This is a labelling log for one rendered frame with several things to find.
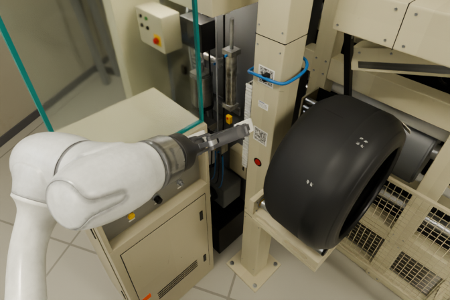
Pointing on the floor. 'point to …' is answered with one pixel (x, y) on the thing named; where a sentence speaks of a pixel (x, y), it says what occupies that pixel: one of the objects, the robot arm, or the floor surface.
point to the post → (286, 54)
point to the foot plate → (254, 282)
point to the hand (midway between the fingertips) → (224, 131)
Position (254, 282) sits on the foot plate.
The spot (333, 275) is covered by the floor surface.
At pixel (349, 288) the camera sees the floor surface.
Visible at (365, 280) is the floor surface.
